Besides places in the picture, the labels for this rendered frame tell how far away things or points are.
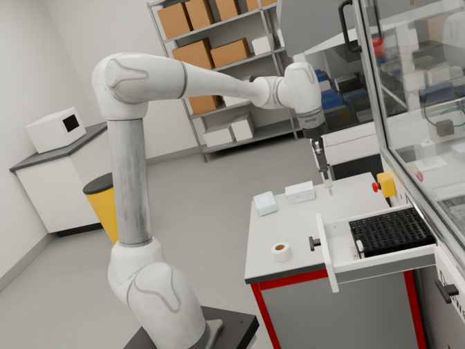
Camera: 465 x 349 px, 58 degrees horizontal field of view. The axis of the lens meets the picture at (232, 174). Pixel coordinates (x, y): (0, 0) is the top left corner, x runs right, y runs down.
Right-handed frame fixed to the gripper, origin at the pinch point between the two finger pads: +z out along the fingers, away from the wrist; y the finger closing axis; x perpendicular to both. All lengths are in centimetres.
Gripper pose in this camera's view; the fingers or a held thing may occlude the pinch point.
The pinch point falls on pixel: (326, 176)
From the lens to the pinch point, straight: 152.2
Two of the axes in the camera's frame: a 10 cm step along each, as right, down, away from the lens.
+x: 9.3, -2.2, -2.8
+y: -1.7, 4.2, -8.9
